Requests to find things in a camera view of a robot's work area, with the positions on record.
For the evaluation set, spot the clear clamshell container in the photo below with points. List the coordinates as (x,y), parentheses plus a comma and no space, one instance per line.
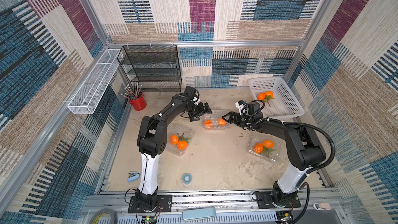
(216,114)
(215,99)
(184,133)
(267,154)

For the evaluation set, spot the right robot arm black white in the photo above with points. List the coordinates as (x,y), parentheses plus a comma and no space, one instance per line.
(309,148)

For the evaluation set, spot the light blue flat case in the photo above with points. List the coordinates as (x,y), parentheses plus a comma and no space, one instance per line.
(198,213)

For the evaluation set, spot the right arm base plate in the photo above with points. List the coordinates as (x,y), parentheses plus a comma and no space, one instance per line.
(270,199)

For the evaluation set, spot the orange container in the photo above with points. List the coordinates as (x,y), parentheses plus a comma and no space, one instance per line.
(182,145)
(174,139)
(208,124)
(268,144)
(258,148)
(221,122)

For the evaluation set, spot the small pink white object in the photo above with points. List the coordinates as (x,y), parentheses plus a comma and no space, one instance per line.
(322,206)

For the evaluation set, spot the orange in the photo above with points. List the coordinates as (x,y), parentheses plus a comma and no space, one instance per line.
(261,96)
(269,94)

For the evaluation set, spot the white wire mesh wall tray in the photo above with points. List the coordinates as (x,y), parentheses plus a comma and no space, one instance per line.
(89,94)

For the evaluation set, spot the red cup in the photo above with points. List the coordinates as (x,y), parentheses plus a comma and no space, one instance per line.
(138,104)

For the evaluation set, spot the white plastic perforated basket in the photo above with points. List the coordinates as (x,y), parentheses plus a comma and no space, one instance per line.
(284,105)

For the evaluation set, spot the blue tape roll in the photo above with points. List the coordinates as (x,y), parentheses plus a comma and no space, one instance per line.
(186,178)

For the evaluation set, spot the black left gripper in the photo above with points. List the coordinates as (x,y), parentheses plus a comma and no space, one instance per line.
(201,106)

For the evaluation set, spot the blue stapler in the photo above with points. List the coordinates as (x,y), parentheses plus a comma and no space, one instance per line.
(133,176)

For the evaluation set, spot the black wire shelf rack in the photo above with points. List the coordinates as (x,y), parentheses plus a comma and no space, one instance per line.
(152,67)

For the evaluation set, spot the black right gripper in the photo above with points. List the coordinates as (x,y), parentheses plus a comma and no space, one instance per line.
(236,120)

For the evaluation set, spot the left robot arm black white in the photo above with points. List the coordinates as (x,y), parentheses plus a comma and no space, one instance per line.
(152,140)

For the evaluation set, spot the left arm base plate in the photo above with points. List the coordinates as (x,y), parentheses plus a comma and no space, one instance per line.
(152,204)

